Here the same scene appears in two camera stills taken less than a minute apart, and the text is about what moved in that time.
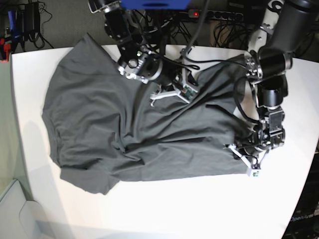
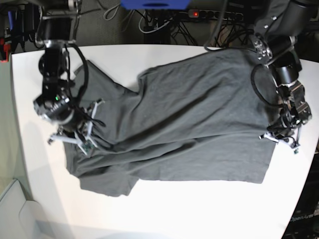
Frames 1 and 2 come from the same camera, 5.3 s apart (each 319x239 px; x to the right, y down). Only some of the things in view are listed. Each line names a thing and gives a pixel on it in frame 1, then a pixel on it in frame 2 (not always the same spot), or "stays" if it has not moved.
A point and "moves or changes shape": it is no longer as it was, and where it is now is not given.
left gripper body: (172, 73) to (80, 119)
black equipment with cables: (26, 22) stays
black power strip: (225, 15) stays
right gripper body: (250, 148) to (287, 123)
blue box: (156, 4) stays
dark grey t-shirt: (103, 127) moves or changes shape
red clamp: (7, 47) stays
